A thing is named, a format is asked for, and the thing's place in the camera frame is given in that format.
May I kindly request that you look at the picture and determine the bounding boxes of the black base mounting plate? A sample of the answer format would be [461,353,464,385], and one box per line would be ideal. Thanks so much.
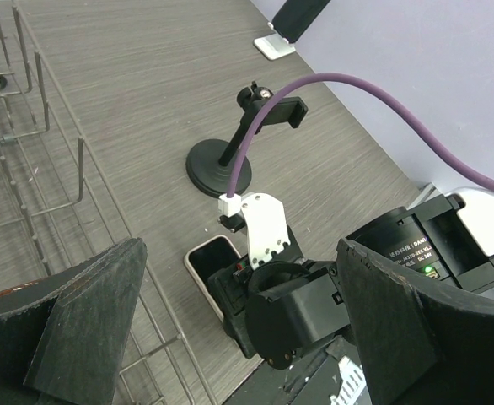
[224,337,372,404]

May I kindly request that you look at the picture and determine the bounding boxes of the grey wire dish rack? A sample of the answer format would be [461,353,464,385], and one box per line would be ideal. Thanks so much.
[0,1,217,404]

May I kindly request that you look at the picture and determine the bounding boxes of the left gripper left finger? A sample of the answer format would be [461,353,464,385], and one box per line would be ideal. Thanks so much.
[0,238,147,404]

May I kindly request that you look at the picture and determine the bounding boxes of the pink case phone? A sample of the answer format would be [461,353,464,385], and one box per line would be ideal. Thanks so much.
[184,235,240,321]

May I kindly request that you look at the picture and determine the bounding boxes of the black case phone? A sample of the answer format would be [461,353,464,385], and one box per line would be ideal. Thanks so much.
[271,0,330,44]

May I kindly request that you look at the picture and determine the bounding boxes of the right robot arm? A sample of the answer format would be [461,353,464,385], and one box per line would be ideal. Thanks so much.
[208,190,494,370]

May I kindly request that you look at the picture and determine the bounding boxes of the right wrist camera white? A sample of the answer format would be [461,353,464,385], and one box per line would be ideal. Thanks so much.
[217,192,291,270]

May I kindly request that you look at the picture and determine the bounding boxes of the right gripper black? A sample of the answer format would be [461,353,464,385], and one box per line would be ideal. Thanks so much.
[207,223,305,359]

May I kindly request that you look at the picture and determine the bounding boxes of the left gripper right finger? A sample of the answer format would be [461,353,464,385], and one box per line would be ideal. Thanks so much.
[335,239,494,404]

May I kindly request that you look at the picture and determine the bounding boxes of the white phone stand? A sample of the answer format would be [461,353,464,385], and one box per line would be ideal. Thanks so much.
[253,22,296,61]

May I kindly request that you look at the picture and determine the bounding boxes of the black clamp phone stand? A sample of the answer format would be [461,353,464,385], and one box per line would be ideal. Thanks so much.
[185,83,309,198]

